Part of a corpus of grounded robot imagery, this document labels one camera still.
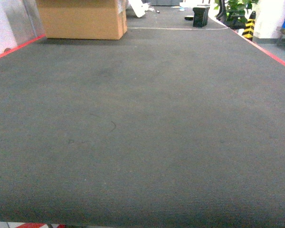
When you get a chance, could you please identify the black flat disc object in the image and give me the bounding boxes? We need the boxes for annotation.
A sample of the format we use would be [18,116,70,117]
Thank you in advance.
[184,15,194,21]

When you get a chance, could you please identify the large cardboard box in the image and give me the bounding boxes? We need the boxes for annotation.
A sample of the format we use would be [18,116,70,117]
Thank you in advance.
[36,0,127,40]

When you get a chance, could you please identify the yellow black striped bollard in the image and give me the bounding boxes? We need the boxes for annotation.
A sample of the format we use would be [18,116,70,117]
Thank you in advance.
[242,11,256,41]

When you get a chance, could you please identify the dark grey table mat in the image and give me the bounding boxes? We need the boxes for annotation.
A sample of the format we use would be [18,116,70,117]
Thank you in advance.
[0,7,285,228]

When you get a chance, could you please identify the green potted plant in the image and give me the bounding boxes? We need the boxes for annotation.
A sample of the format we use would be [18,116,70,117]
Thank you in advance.
[214,0,259,29]

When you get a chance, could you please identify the black box on table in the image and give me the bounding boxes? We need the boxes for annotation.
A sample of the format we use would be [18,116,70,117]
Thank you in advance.
[192,6,209,28]

